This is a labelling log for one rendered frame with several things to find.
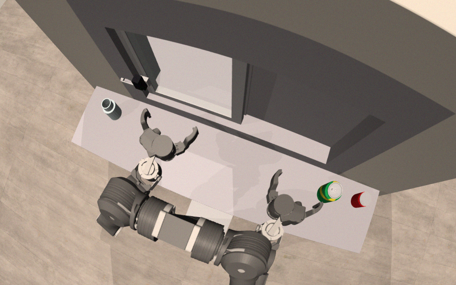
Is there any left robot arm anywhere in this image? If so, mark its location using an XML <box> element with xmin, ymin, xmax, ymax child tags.
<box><xmin>96</xmin><ymin>158</ymin><xmax>175</xmax><ymax>242</ymax></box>

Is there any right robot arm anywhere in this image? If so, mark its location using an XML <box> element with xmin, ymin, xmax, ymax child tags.
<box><xmin>185</xmin><ymin>217</ymin><xmax>284</xmax><ymax>285</ymax></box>

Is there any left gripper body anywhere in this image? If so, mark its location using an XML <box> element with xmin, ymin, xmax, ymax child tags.
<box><xmin>139</xmin><ymin>128</ymin><xmax>176</xmax><ymax>175</ymax></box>

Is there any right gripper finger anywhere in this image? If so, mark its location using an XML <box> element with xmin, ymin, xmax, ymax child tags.
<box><xmin>266</xmin><ymin>169</ymin><xmax>283</xmax><ymax>204</ymax></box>
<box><xmin>304</xmin><ymin>202</ymin><xmax>323</xmax><ymax>219</ymax></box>

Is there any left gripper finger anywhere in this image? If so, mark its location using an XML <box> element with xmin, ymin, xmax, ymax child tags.
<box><xmin>175</xmin><ymin>127</ymin><xmax>199</xmax><ymax>156</ymax></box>
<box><xmin>141</xmin><ymin>108</ymin><xmax>151</xmax><ymax>133</ymax></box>

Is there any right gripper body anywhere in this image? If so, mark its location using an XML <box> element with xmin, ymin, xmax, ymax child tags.
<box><xmin>266</xmin><ymin>194</ymin><xmax>306</xmax><ymax>237</ymax></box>

